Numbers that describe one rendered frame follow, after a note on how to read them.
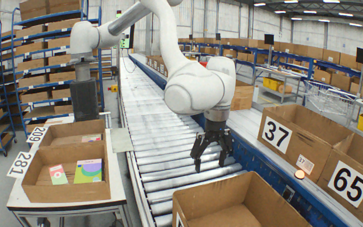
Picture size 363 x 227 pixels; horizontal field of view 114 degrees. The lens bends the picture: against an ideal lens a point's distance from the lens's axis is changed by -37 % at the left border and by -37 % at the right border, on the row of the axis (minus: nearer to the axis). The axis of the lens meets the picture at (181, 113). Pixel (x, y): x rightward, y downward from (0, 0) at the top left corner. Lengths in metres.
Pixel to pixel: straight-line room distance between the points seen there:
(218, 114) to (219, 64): 0.16
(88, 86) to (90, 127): 0.26
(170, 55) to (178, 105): 0.15
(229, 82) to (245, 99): 0.77
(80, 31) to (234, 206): 1.24
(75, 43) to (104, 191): 0.90
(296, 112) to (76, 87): 1.34
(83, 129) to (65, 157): 0.32
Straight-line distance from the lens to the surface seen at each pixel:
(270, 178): 0.89
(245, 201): 0.75
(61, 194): 0.78
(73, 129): 1.26
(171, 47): 0.53
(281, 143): 0.83
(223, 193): 0.65
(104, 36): 1.30
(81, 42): 1.26
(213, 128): 0.64
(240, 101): 1.31
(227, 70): 0.58
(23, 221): 1.00
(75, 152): 0.98
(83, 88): 1.28
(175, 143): 1.11
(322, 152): 0.73
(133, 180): 0.85
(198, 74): 0.46
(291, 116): 1.10
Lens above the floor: 1.31
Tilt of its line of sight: 21 degrees down
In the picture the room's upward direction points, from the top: 2 degrees clockwise
